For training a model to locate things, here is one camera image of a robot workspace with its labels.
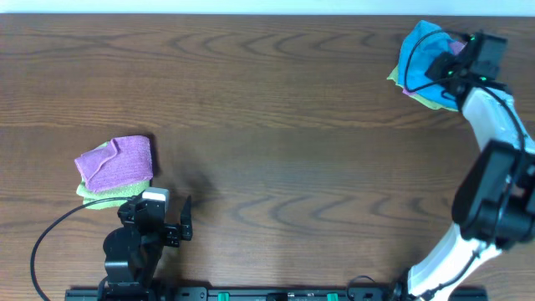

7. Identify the green cloth right pile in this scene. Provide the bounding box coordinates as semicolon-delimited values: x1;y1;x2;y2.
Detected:
386;66;457;112

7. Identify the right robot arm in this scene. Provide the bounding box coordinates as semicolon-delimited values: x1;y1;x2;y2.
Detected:
388;51;534;300

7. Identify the purple cloth right pile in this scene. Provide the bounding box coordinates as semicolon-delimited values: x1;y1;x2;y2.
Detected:
398;37;465;106

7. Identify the purple folded cloth left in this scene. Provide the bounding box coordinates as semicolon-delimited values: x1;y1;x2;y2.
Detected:
74;135;154;192

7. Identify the blue microfiber cloth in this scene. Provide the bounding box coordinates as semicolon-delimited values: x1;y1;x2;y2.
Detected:
397;20;457;111

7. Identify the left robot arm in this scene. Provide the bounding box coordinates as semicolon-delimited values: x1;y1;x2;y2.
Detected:
97;196;193;300

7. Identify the green folded cloth left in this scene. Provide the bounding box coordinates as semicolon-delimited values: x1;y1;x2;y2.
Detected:
75;141;151;211

